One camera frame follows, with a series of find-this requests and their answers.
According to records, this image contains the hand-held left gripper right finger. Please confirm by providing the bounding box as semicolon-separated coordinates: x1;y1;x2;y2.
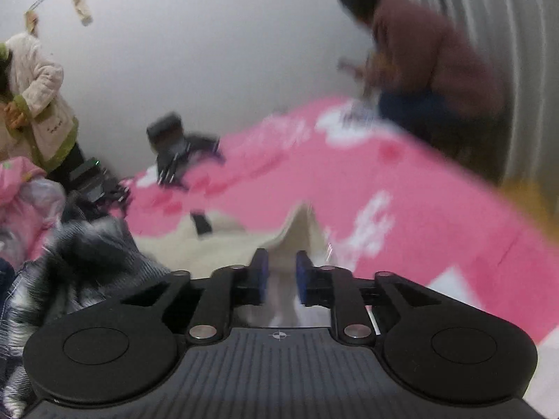
296;250;443;346

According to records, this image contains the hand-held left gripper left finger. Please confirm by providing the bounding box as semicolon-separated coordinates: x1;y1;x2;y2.
120;248;269;346

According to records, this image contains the cream fleece garment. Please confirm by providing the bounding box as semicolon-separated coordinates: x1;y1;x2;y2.
131;203;333;328

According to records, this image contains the pink printed bed sheet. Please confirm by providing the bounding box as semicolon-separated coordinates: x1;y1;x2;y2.
109;96;559;419

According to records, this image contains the black device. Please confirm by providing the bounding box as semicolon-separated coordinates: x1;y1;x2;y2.
65;159;132;210
146;113;225;188

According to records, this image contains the black white plaid garment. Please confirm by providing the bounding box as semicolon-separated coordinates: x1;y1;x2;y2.
0;214;175;415

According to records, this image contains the hanging cream cloth bag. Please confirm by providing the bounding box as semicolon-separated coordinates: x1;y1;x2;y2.
70;0;93;26

